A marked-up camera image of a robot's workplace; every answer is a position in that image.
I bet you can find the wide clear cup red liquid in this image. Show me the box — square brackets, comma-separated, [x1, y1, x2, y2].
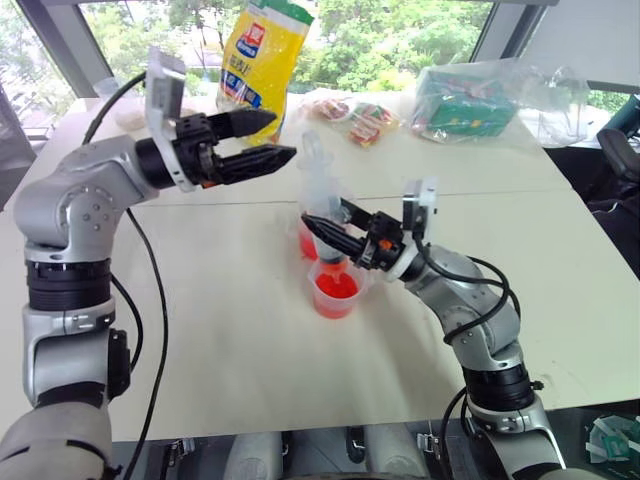
[307, 262, 371, 320]

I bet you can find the grey rounded robot leg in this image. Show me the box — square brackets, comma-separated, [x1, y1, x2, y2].
[227, 430, 284, 480]
[362, 422, 431, 480]

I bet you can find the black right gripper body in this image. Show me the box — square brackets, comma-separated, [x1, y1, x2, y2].
[358, 210, 406, 274]

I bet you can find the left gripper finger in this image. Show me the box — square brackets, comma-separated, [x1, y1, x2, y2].
[217, 144, 299, 186]
[207, 109, 278, 142]

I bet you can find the white translucent container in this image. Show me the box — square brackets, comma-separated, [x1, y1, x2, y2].
[112, 94, 149, 132]

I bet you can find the yellow plastic snack bag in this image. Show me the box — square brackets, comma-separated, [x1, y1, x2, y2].
[215, 0, 315, 147]

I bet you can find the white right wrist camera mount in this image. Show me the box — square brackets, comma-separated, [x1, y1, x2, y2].
[388, 175, 441, 281]

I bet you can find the grey window frame post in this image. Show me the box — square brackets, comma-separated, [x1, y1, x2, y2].
[472, 0, 539, 64]
[17, 0, 119, 101]

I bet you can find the metal table latch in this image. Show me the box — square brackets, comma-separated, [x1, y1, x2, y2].
[417, 432, 444, 461]
[167, 438, 196, 469]

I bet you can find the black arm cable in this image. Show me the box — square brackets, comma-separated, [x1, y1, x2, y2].
[82, 72, 170, 480]
[412, 232, 522, 480]

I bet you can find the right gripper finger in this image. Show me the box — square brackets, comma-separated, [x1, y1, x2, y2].
[339, 197, 376, 231]
[300, 214, 367, 262]

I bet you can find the narrow clear cup red liquid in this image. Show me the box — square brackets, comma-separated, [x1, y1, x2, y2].
[292, 214, 324, 262]

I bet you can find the clear plastic bag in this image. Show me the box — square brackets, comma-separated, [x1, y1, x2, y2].
[409, 57, 591, 149]

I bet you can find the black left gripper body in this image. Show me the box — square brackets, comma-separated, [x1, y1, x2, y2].
[172, 113, 224, 189]

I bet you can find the green white paper packet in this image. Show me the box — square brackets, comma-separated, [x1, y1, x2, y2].
[584, 414, 636, 466]

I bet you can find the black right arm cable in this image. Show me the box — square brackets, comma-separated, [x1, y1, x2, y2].
[412, 232, 522, 480]

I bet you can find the green cardboard box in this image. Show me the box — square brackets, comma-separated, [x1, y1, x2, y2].
[424, 69, 519, 137]

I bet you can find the black office chair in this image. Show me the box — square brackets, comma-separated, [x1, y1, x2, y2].
[582, 127, 640, 281]

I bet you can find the teal chair back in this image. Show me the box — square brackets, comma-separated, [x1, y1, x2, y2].
[609, 92, 640, 139]

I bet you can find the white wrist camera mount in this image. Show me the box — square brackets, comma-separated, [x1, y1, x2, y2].
[388, 175, 441, 281]
[143, 47, 197, 194]

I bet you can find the round red snack packet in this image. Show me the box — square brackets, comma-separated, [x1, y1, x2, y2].
[304, 97, 354, 122]

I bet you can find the clear measuring jug red liquid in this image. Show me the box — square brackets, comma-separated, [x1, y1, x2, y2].
[294, 130, 359, 286]

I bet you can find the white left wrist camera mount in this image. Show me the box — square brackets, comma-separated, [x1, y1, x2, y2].
[143, 47, 197, 194]

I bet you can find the red yellow snack packet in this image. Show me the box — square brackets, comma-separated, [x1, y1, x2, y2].
[349, 102, 401, 147]

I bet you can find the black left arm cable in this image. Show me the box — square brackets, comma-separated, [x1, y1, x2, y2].
[82, 72, 170, 480]

